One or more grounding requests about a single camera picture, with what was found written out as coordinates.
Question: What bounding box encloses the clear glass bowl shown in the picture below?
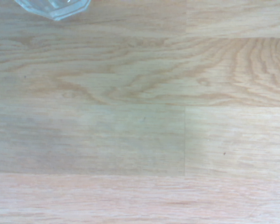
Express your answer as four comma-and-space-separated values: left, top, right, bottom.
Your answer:
14, 0, 92, 21

